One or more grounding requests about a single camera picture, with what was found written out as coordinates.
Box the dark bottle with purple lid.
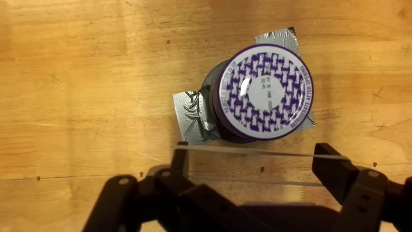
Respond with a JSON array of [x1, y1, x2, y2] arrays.
[[211, 44, 314, 141]]

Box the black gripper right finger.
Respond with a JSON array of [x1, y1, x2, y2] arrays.
[[311, 143, 412, 232]]

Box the grey duct tape piece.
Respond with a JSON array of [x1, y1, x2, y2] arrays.
[[172, 27, 314, 144]]

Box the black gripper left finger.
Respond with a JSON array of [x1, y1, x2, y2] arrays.
[[81, 142, 270, 232]]

